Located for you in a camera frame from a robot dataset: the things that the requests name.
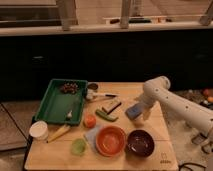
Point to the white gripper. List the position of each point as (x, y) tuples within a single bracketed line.
[(145, 105)]

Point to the blue sponge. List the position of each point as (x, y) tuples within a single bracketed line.
[(134, 111)]

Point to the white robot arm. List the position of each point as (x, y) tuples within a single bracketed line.
[(157, 89)]

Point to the dark purple bowl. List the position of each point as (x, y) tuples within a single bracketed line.
[(140, 143)]

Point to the red bowl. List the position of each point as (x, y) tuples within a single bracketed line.
[(110, 141)]

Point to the brown rectangular block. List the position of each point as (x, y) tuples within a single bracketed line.
[(111, 106)]

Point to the green cucumber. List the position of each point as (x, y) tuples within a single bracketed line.
[(104, 116)]

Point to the small dark round lid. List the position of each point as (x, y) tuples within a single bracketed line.
[(93, 86)]

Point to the light blue cloth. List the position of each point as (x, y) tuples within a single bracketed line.
[(90, 136)]

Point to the dark grape bunch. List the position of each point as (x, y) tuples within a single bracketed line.
[(71, 88)]

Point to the silver spoon in tray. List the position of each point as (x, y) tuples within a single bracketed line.
[(69, 114)]

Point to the green small cup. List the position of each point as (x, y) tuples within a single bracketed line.
[(78, 146)]

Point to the green plastic tray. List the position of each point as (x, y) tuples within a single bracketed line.
[(55, 105)]

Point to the white cup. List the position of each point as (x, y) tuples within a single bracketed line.
[(39, 130)]

